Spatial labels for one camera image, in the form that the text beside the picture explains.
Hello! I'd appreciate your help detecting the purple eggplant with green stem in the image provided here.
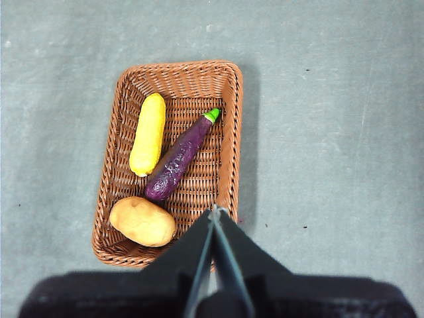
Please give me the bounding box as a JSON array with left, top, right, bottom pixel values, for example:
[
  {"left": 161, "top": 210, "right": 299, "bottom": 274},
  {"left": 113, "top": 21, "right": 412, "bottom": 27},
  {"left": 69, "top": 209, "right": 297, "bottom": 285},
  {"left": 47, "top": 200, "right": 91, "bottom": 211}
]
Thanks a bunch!
[{"left": 144, "top": 108, "right": 221, "bottom": 203}]

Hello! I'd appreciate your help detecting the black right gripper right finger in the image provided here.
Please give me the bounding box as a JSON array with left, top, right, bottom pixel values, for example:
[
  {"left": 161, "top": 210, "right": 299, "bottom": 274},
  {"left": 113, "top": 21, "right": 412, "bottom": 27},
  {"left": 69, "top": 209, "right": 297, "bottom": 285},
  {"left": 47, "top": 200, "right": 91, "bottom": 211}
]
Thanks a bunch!
[{"left": 215, "top": 207, "right": 295, "bottom": 292}]

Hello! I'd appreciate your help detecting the yellow corn cob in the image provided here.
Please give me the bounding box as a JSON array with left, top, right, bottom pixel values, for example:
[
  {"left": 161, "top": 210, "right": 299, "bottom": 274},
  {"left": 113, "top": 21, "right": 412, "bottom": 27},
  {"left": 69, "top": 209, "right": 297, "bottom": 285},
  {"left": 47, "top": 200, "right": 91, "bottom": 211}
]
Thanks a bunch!
[{"left": 129, "top": 93, "right": 167, "bottom": 178}]

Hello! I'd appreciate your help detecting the brown potato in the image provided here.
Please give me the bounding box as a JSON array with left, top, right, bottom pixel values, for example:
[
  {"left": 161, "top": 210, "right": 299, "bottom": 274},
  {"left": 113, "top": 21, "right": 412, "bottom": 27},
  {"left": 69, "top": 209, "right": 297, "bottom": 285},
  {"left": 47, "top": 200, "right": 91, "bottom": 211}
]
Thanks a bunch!
[{"left": 109, "top": 196, "right": 177, "bottom": 248}]

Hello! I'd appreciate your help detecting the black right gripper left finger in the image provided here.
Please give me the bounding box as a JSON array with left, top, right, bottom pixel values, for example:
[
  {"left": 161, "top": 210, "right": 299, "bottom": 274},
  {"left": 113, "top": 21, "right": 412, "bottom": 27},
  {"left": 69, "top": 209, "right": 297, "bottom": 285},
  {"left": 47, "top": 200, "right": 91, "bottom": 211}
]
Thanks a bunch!
[{"left": 141, "top": 207, "right": 213, "bottom": 299}]

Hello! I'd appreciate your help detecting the brown wicker basket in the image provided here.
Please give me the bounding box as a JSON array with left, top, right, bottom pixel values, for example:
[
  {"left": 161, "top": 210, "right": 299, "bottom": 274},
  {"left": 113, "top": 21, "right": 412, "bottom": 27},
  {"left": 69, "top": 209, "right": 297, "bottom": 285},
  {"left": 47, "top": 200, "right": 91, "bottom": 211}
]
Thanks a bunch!
[{"left": 91, "top": 59, "right": 244, "bottom": 268}]

